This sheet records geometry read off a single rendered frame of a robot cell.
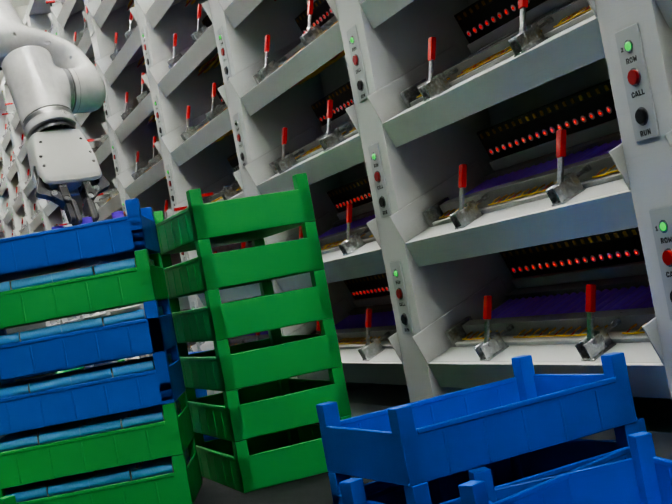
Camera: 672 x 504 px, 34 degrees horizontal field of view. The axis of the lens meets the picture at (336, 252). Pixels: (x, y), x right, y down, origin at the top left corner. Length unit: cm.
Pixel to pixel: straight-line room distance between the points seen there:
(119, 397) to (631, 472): 83
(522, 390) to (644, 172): 35
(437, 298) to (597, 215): 53
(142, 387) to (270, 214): 34
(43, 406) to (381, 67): 76
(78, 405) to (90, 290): 18
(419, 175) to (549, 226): 44
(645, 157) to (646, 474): 34
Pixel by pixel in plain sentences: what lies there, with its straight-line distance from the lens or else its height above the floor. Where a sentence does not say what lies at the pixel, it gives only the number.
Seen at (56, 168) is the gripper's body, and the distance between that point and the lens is 182.
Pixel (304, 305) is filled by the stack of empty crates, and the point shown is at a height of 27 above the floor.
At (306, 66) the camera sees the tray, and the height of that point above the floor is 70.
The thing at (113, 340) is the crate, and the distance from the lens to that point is 174.
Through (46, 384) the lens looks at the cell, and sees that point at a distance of 177.
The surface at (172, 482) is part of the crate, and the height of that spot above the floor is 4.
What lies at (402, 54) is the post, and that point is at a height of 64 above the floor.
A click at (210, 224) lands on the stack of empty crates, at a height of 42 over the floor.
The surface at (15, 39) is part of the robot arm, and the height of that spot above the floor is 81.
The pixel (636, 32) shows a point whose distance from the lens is 125.
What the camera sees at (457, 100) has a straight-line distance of 160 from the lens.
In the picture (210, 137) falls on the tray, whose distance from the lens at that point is 279.
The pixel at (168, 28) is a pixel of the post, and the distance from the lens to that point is 324.
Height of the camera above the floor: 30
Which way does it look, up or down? 1 degrees up
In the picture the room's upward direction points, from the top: 11 degrees counter-clockwise
